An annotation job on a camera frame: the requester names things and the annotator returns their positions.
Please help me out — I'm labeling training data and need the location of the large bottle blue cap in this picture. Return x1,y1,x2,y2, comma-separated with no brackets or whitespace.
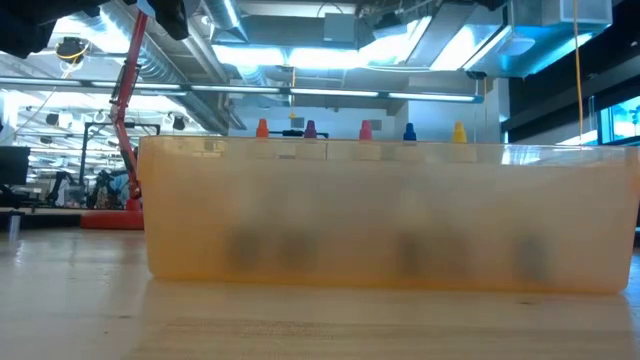
396,122,424,162

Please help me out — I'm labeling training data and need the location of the dark computer monitor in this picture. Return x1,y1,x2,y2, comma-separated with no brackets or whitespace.
0,145,31,186

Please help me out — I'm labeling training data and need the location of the yellow hanging cable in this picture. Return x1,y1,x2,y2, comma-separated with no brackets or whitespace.
572,0,585,146

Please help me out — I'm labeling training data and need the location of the long ceiling light strip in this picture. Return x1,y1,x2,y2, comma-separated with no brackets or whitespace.
0,74,484,104

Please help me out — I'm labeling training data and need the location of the large bottle pink cap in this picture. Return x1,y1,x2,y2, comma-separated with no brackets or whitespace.
351,119,380,162

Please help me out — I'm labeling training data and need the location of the translucent orange plastic bin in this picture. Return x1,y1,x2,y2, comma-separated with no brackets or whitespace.
136,134,640,295

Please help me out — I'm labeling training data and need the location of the large bottle yellow cap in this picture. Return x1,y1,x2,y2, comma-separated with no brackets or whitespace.
445,121,474,164

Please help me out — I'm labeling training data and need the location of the large bottle orange cap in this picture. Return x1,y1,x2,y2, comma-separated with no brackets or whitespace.
249,118,277,161

